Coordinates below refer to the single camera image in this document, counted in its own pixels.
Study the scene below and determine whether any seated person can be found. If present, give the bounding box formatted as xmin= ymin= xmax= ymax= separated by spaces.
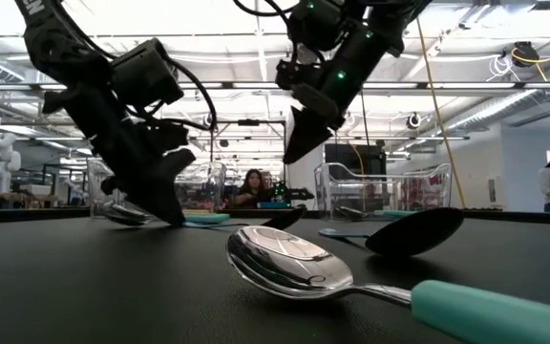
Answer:
xmin=233 ymin=167 xmax=276 ymax=210

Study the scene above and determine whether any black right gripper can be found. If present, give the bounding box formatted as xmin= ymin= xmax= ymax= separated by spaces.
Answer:
xmin=283 ymin=28 xmax=403 ymax=165

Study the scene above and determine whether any black monitor screen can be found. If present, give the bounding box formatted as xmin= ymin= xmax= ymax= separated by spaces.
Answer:
xmin=324 ymin=142 xmax=388 ymax=185

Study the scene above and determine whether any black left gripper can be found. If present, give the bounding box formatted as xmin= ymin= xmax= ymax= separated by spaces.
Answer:
xmin=43 ymin=84 xmax=198 ymax=226

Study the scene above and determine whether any black rig frame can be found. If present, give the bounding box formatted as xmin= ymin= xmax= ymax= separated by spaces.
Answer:
xmin=209 ymin=118 xmax=287 ymax=192

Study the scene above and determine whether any spoon with blue handle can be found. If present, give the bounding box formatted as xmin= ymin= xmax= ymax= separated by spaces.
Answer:
xmin=182 ymin=204 xmax=308 ymax=231

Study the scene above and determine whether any small spoon teal handle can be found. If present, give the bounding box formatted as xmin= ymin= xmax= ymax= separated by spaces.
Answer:
xmin=182 ymin=212 xmax=232 ymax=225

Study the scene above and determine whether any yellow hanging cable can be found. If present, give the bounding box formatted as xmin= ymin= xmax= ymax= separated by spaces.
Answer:
xmin=413 ymin=17 xmax=468 ymax=210

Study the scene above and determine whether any spoon with teal handle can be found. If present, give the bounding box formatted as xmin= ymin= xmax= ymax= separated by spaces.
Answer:
xmin=335 ymin=204 xmax=417 ymax=221

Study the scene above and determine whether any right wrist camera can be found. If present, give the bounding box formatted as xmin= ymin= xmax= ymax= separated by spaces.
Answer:
xmin=274 ymin=58 xmax=306 ymax=91

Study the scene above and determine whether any white square column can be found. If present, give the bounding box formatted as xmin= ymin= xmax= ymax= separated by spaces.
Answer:
xmin=286 ymin=138 xmax=325 ymax=211

